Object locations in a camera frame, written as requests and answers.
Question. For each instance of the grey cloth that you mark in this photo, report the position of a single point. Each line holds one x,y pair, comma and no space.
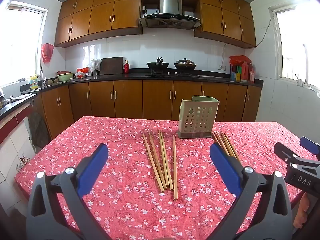
20,97

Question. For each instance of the small dry plant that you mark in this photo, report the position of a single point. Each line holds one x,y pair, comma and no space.
22,161

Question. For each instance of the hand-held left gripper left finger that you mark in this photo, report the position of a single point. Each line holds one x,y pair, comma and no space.
93,165

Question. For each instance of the metal faucet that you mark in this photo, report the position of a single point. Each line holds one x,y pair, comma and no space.
42,76

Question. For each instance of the red floral tablecloth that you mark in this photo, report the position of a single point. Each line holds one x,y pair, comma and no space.
125,205

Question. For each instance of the wooden chopstick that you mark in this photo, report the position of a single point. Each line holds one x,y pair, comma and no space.
215,138
168,162
164,160
158,160
229,145
153,162
221,142
233,148
174,167
225,143

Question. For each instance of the wide window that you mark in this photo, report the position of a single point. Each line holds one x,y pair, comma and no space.
22,45

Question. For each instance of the steel range hood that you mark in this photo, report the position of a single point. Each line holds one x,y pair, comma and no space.
170,5

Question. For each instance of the green basin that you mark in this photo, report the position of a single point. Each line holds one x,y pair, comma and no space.
65,77

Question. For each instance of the white wall outlet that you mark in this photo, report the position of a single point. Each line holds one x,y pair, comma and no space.
222,67

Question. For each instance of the narrow window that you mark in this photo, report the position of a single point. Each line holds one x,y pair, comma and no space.
297,45

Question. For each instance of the beige perforated utensil holder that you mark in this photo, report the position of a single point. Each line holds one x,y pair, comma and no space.
197,122

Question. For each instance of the yellow detergent bottle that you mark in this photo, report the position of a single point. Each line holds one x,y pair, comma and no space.
34,82

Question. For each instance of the red and white plastic bag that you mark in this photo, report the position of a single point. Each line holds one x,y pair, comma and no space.
82,73

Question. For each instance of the colourful condiment boxes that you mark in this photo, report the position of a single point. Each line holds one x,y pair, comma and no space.
236,73

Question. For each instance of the person's right hand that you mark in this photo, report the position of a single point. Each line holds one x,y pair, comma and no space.
303,210

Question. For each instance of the red oil bottle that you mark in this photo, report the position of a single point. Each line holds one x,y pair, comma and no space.
251,75

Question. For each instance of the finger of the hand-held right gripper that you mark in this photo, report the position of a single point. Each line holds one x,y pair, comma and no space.
283,150
310,143

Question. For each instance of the clear plastic bag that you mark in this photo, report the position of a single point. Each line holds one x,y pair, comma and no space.
96,66

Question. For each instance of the wooden lower kitchen cabinets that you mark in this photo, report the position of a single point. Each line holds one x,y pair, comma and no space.
125,100

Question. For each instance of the black gas stove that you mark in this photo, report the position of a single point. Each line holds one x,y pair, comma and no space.
172,75

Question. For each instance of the dark sack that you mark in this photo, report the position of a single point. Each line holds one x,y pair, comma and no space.
38,130

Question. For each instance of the black wok with lid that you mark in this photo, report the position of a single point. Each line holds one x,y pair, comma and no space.
185,65

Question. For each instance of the dark cutting board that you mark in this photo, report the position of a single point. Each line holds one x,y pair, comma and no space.
111,66

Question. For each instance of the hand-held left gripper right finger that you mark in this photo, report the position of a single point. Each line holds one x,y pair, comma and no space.
223,165

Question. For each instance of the red hanging plastic bag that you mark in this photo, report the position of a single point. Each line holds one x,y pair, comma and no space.
47,52

